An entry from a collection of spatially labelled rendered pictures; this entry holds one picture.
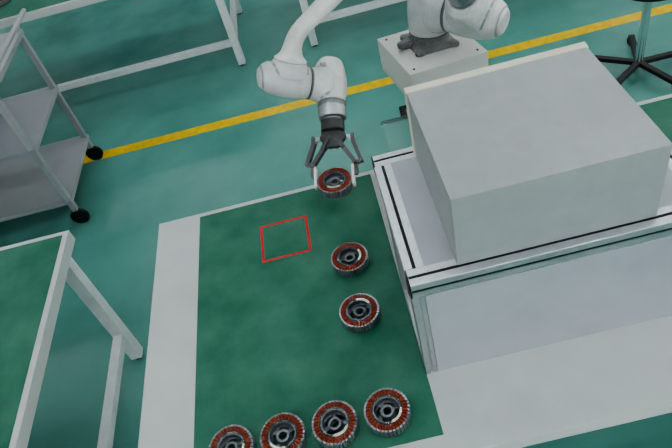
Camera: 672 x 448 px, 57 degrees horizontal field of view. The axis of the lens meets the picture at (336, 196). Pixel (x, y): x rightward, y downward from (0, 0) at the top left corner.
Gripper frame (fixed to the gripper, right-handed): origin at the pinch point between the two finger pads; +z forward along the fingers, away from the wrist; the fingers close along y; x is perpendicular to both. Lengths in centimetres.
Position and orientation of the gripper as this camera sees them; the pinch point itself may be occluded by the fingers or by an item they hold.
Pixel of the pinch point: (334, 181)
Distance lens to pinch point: 189.9
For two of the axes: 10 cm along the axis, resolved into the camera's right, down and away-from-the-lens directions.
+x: -1.8, -2.5, -9.5
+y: -9.8, 0.9, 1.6
